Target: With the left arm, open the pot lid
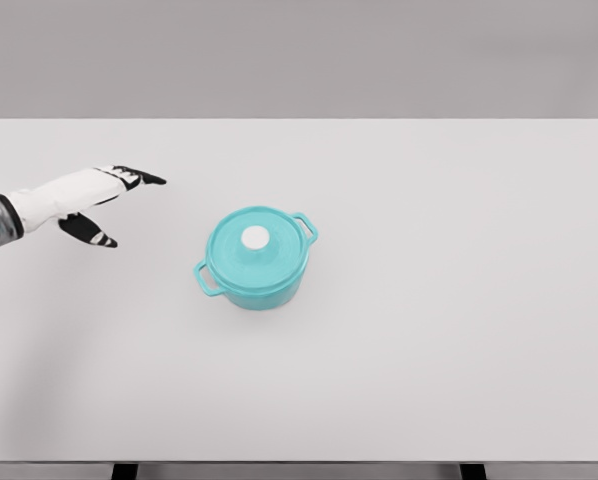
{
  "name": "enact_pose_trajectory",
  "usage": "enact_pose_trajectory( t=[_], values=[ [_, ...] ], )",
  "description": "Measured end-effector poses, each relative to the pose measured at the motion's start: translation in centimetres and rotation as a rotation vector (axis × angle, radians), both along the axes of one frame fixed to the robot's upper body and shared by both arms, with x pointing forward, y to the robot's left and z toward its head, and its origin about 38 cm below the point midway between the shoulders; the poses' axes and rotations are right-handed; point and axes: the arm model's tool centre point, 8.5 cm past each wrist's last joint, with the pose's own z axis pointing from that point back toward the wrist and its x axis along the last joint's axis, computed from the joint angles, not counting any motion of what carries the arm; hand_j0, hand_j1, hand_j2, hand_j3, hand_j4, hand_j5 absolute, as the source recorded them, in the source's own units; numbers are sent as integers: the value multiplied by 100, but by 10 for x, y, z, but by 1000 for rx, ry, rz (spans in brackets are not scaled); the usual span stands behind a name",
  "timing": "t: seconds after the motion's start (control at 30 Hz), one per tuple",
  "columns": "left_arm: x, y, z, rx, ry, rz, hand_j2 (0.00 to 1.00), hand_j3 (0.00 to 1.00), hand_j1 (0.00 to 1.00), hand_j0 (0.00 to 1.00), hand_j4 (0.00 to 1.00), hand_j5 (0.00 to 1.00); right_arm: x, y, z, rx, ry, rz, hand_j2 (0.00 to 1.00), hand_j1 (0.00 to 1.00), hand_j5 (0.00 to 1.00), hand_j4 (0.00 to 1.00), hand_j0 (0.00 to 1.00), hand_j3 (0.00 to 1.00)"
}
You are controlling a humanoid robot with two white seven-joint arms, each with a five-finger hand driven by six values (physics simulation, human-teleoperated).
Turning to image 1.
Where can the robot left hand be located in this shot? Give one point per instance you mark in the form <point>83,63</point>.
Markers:
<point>91,192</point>

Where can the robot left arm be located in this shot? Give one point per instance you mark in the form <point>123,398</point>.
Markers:
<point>14,212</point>

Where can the teal lid with white knob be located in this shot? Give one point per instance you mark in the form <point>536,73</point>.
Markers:
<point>256,247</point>

